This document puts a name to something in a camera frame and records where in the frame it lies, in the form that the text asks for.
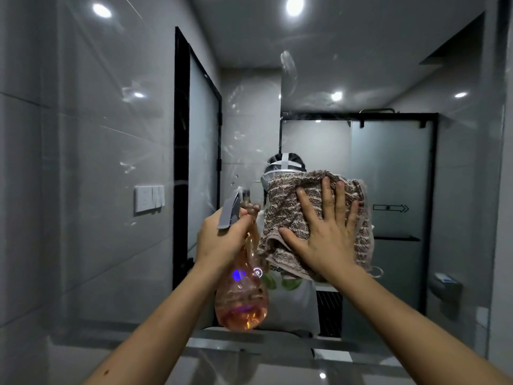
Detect person's left hand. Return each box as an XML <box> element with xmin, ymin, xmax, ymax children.
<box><xmin>195</xmin><ymin>202</ymin><xmax>261</xmax><ymax>274</ymax></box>

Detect person's right hand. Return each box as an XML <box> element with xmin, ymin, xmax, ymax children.
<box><xmin>278</xmin><ymin>176</ymin><xmax>361</xmax><ymax>283</ymax></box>

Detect brown striped towel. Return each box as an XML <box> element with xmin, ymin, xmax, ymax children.
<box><xmin>256</xmin><ymin>169</ymin><xmax>376</xmax><ymax>282</ymax></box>

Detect clear pink spray bottle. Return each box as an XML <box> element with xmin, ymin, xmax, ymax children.
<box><xmin>214</xmin><ymin>188</ymin><xmax>269</xmax><ymax>332</ymax></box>

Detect person's left forearm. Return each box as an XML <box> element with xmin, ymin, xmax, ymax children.
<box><xmin>82</xmin><ymin>258</ymin><xmax>232</xmax><ymax>385</ymax></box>

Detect person's right forearm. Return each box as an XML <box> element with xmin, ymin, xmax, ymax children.
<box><xmin>325</xmin><ymin>264</ymin><xmax>513</xmax><ymax>385</ymax></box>

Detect white wall switch panel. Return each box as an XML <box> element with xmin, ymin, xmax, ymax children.
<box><xmin>134</xmin><ymin>184</ymin><xmax>166</xmax><ymax>214</ymax></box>

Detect large wall mirror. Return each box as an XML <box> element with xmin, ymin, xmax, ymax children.
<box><xmin>59</xmin><ymin>0</ymin><xmax>507</xmax><ymax>342</ymax></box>

